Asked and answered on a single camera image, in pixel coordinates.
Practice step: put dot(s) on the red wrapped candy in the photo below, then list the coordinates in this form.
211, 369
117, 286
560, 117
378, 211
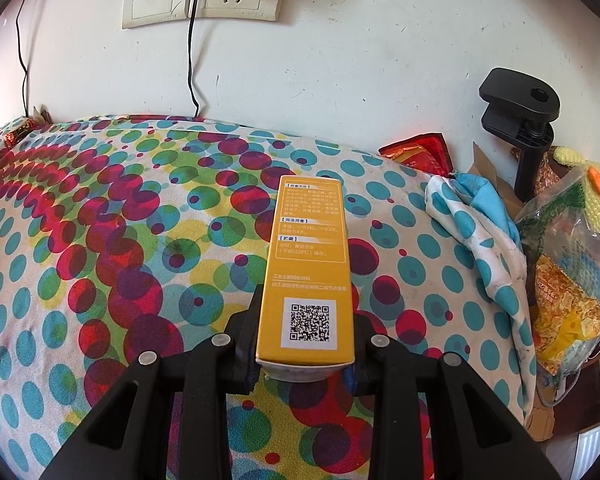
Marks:
17, 132

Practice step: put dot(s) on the red snack packet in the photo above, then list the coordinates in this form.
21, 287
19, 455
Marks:
420, 152

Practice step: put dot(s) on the brown cardboard box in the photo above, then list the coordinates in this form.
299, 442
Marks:
485, 170

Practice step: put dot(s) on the yellow cardboard box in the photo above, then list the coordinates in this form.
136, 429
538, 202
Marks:
305, 260

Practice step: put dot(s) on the clear plastic snack bag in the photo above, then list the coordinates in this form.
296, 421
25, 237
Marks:
570, 280

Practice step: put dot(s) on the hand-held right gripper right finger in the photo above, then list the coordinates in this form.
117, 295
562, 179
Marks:
362, 360

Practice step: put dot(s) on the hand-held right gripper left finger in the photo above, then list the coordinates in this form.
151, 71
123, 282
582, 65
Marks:
242, 350

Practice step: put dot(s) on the polka dot blanket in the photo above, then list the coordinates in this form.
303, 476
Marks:
130, 240

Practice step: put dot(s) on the white radiator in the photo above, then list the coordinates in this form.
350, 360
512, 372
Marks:
597, 452

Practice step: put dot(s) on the brown paper scrap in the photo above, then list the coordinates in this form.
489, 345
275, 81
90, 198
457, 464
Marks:
40, 114

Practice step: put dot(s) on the bunched blue dotted cloth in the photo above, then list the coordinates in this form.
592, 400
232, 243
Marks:
480, 240

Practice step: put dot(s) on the black clamp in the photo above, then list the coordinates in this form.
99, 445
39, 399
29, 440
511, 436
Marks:
520, 105

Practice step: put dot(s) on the brown wooden furniture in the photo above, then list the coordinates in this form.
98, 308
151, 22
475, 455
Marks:
595, 390

